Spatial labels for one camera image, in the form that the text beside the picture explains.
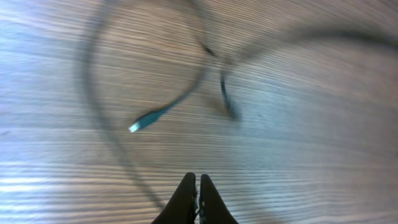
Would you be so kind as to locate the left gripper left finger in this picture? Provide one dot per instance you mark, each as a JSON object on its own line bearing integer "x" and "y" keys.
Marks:
{"x": 181, "y": 208}

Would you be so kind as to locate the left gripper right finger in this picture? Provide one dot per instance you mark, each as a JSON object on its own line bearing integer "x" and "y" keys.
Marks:
{"x": 212, "y": 207}

